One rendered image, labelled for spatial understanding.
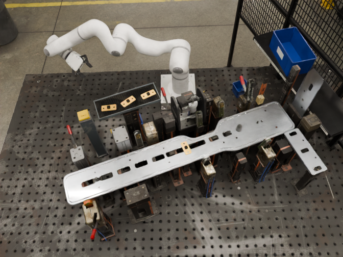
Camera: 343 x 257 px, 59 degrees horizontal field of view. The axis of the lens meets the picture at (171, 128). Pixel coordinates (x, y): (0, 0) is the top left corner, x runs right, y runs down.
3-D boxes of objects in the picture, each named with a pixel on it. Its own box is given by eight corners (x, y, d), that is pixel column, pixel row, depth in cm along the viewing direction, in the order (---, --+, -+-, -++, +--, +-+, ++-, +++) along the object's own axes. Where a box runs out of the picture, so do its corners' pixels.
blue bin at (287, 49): (286, 77, 195) (292, 62, 184) (268, 45, 211) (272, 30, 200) (310, 72, 197) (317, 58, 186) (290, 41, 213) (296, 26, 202)
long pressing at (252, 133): (69, 212, 157) (68, 211, 156) (62, 175, 169) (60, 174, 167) (297, 128, 180) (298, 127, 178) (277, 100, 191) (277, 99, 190)
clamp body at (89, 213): (101, 244, 176) (83, 229, 145) (95, 221, 184) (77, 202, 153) (118, 237, 178) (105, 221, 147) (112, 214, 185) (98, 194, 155)
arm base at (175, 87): (168, 77, 228) (167, 61, 212) (193, 78, 227) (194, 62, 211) (166, 98, 220) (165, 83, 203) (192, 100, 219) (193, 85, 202)
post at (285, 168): (284, 172, 196) (298, 151, 172) (274, 157, 202) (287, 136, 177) (292, 169, 197) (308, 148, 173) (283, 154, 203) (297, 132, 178)
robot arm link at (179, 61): (190, 67, 209) (191, 43, 188) (187, 88, 201) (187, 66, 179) (172, 65, 210) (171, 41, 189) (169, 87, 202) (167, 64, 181)
